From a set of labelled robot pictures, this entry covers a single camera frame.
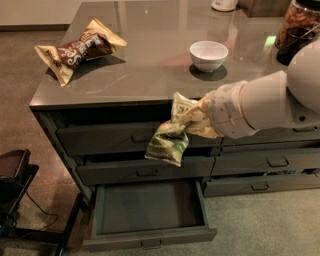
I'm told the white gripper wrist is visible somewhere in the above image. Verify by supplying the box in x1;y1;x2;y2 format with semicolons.
179;80;256;139

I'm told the green jalapeno chip bag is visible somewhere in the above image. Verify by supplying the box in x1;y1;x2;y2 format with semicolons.
145;92;197;167

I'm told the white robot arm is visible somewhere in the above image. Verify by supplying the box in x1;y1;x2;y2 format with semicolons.
179;40;320;139

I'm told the middle right drawer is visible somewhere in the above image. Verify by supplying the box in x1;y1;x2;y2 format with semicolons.
211;151;320;176

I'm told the top left drawer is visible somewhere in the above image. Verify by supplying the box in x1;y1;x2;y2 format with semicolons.
55;120;224;157

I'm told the top right drawer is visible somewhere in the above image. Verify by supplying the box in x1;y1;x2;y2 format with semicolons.
222;126;320;146

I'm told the grey drawer cabinet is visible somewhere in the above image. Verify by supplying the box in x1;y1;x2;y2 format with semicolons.
28;0;320;253

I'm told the open bottom left drawer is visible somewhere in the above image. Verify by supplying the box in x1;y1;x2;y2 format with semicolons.
83;179;217;252

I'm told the middle left drawer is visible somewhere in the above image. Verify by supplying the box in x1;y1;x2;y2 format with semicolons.
77;156;215;185

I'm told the brown and yellow chip bag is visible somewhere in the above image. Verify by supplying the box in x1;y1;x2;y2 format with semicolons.
34;18;127;86

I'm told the white ceramic bowl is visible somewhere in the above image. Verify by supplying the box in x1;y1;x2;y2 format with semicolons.
190;41;229;72

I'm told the white container at back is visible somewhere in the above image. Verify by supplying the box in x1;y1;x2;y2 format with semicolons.
211;0;238;12

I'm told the dark box at back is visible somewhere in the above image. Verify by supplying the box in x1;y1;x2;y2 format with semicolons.
238;0;291;17

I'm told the black cup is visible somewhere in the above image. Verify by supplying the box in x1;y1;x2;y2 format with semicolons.
276;27;317;65

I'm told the glass jar of nuts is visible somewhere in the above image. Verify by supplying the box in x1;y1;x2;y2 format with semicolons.
275;0;320;48

